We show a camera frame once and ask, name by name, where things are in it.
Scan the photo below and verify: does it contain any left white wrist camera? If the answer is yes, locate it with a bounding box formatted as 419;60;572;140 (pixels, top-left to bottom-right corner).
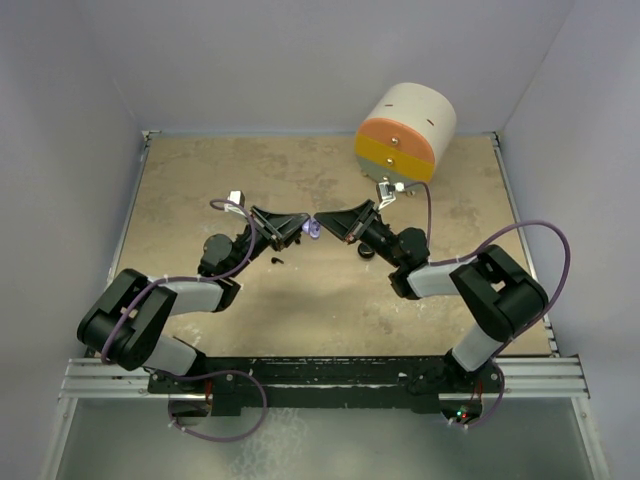
224;190;246;217

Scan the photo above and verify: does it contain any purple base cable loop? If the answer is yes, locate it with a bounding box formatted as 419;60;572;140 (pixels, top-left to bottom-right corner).
167;369;269;442

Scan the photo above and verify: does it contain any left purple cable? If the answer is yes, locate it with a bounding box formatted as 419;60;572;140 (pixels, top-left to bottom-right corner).
100;198;259;365

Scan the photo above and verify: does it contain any purple earbud charging case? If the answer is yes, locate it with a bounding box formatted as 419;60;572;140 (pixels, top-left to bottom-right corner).
302;218;321;240

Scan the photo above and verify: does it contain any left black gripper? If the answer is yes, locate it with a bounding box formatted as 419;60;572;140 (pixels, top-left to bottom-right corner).
226;205;309;278

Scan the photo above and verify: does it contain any aluminium frame rail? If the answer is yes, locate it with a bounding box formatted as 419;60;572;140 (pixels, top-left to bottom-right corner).
58;130;586;401

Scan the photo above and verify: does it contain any round cream drawer cabinet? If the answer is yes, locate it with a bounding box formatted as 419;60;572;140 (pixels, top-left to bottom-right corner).
354;82;457;184

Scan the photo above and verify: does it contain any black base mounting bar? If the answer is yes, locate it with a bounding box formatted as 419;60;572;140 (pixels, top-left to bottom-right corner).
148;355;504;417

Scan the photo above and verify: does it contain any black earbud charging case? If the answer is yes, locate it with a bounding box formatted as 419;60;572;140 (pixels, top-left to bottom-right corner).
357;243;376;260

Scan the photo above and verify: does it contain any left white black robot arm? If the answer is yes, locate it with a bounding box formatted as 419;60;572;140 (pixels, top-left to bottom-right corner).
77;200;311;392

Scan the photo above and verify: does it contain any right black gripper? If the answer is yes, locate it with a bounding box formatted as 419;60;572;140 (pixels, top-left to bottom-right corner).
314;199;403;268

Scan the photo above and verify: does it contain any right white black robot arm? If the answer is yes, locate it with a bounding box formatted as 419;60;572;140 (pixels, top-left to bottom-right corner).
314;200;549;391

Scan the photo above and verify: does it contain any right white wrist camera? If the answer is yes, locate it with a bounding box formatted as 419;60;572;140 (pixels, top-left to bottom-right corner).
376;181;405;211

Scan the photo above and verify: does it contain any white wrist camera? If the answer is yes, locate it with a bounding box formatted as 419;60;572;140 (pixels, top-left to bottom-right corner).
224;190;246;217
376;181;405;211

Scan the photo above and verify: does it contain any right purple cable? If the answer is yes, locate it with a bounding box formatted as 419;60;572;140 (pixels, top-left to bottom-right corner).
399;180;572;351

